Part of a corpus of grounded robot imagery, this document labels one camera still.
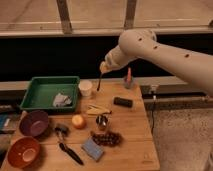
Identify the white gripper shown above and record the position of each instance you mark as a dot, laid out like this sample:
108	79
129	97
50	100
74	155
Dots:
116	59

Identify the white paper cup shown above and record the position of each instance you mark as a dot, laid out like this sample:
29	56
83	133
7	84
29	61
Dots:
85	87

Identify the blue sponge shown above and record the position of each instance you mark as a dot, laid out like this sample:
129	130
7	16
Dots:
92	149

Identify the green plastic tray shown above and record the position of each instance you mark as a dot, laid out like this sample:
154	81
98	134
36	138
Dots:
42	91

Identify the purple bowl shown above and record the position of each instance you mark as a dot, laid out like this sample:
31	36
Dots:
34	123

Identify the black handled knife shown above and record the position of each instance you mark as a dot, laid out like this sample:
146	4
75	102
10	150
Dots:
71	153

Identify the yellow apple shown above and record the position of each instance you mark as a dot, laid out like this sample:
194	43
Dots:
78	121

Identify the small metal cup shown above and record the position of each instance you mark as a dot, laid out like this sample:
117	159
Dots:
102	122

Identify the bunch of dark grapes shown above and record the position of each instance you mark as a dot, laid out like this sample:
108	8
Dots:
107	139

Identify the tan wooden utensils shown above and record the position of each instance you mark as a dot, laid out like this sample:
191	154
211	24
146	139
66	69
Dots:
97	110

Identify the orange bowl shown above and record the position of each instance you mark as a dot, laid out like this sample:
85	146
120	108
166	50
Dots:
23	152

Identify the small black brush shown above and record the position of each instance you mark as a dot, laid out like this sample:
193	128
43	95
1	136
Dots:
61	131

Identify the black rectangular block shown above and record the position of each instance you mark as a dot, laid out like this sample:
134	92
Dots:
123	102

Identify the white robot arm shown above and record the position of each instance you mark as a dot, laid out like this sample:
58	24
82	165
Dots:
193	67

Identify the crumpled grey cloth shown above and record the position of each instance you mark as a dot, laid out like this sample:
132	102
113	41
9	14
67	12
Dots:
61	100

